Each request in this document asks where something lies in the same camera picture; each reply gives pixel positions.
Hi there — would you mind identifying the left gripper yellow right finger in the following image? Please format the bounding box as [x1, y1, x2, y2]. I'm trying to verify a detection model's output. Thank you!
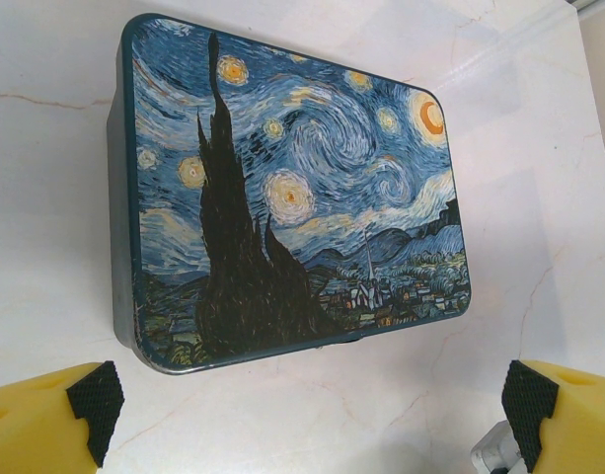
[500, 358, 605, 474]

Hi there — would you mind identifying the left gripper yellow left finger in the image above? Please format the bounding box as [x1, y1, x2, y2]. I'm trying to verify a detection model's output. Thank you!
[0, 359, 126, 474]

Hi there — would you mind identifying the starry night print tin box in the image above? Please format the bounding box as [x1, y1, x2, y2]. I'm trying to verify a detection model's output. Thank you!
[104, 12, 475, 377]

